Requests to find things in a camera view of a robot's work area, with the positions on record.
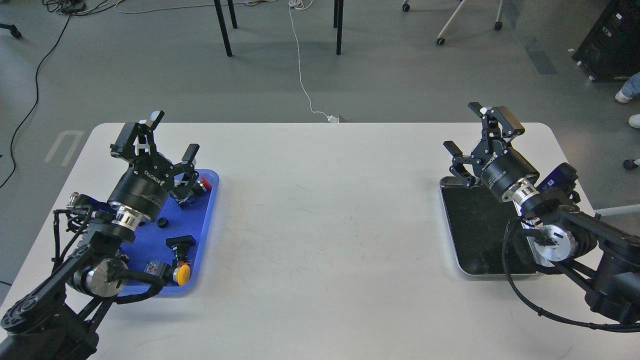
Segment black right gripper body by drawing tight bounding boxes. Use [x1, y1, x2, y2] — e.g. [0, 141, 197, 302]
[471, 141, 540, 202]

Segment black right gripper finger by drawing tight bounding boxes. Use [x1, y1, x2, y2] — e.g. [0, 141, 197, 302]
[468, 102, 525, 156]
[443, 140, 482, 189]

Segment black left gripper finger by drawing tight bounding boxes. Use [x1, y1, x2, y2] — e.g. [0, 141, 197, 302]
[173, 143, 200, 201]
[110, 111, 165, 163]

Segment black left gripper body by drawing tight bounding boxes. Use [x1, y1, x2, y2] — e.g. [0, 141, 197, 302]
[107, 153, 181, 222]

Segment small black gear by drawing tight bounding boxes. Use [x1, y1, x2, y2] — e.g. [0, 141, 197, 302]
[155, 217, 169, 229]

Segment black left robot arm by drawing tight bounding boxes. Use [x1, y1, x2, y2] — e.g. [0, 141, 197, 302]
[1, 111, 207, 360]

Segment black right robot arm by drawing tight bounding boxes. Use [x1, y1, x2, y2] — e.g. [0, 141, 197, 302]
[443, 102, 639, 333]

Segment silver metal tray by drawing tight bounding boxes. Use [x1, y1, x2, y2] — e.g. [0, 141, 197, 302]
[439, 175, 518, 279]

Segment blue plastic tray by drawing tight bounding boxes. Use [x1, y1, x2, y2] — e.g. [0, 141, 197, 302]
[120, 169, 220, 297]

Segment black square push button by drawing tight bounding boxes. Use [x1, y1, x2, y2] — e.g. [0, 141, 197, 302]
[165, 235, 196, 263]

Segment white rolling chair base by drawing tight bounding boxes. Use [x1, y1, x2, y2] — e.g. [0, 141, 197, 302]
[421, 0, 506, 48]

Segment white shoe tip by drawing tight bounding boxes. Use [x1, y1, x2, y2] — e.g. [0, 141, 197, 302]
[627, 113, 640, 129]

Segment black equipment case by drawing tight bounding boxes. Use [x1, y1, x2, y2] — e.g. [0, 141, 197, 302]
[571, 0, 640, 82]

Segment person's shoe and jeans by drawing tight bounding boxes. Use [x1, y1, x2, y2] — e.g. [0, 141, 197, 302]
[614, 72, 640, 104]

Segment black table leg pair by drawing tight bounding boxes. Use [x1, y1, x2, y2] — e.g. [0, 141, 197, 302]
[333, 0, 345, 56]

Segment red push button switch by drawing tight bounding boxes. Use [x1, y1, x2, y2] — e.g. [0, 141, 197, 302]
[192, 177, 212, 198]

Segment yellow push button switch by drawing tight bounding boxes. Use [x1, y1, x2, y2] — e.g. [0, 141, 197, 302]
[170, 260, 191, 287]

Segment black cable on floor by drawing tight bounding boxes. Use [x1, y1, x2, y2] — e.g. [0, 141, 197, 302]
[0, 0, 116, 190]

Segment white cable on floor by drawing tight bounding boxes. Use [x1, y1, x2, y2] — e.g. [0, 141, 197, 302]
[116, 0, 341, 123]

